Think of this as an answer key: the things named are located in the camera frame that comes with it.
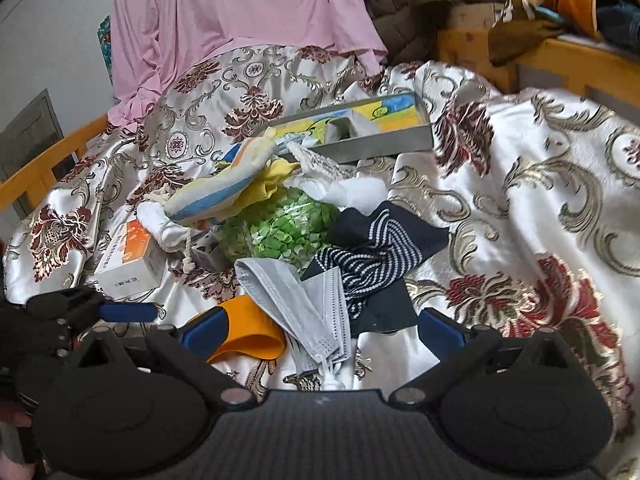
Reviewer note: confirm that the speckled grey lace cloth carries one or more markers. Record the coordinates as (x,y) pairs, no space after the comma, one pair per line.
(320,162)

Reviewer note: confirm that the pastel striped sock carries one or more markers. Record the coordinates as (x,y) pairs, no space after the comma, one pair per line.
(220,190)

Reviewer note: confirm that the bag of green pieces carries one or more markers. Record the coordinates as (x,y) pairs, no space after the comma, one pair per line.
(280,230)

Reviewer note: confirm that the wooden bed frame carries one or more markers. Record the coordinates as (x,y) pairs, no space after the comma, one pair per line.
(575,65)

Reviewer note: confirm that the navy striped sock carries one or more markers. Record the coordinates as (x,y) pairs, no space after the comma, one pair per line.
(380,310)
(390,230)

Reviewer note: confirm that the blue denim jeans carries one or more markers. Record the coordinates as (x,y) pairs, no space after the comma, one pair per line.
(622,25)

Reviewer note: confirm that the teal wall poster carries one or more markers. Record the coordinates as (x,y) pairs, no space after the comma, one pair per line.
(105,45)

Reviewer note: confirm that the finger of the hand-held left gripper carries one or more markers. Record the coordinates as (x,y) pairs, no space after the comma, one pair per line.
(127,311)

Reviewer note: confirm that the wooden bed rail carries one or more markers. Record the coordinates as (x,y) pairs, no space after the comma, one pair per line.
(50,152)

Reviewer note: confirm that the white knotted cloth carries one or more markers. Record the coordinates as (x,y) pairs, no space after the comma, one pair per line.
(160,227)

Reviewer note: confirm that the grey tray with colourful liner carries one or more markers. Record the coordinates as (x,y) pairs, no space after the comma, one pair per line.
(390,142)

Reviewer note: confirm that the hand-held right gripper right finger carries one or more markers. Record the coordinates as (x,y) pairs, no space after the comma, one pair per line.
(440,334)

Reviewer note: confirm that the orange cloth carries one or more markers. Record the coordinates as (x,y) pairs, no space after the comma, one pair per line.
(250,332)

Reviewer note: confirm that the pink bed sheet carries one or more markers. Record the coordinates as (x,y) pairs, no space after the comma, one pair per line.
(225,15)

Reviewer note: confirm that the orange and white box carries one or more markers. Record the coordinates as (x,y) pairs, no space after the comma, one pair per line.
(132,260)

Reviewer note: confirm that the grey wall panel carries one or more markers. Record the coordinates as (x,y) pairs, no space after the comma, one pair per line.
(30,130)

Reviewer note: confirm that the floral satin blanket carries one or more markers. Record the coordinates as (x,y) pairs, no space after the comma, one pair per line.
(525,185)

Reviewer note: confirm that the brown quilted jacket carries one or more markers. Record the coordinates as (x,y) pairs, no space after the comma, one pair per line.
(400,15)

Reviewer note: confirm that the small grey box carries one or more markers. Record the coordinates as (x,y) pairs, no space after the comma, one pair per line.
(207,255)

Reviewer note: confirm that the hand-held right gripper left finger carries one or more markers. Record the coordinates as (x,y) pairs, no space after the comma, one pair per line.
(205,334)

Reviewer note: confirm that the yellow cloth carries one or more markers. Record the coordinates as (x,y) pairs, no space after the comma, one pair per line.
(272,180)

